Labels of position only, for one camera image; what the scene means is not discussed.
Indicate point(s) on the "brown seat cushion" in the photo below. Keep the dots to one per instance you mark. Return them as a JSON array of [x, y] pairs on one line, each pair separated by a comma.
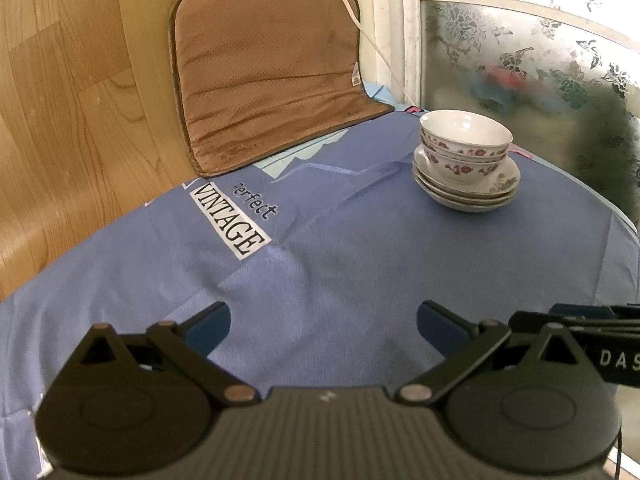
[[270, 70]]

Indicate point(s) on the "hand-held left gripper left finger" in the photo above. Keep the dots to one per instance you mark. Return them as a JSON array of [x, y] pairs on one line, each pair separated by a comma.
[[212, 329]]

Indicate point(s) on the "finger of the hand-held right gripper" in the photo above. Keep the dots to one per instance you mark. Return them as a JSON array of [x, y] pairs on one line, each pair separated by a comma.
[[582, 309], [590, 321]]

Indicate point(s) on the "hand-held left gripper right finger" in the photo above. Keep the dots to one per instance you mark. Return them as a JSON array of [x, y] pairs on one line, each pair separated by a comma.
[[440, 329]]

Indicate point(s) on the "white floral bowl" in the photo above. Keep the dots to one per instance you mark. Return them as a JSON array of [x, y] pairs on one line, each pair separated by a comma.
[[500, 156], [465, 127], [462, 171]]

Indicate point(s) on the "blue printed cloth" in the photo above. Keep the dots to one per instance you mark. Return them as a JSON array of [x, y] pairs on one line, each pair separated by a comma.
[[325, 260]]

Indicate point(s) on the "frosted floral glass door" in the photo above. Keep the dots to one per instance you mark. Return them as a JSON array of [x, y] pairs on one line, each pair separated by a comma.
[[550, 60]]

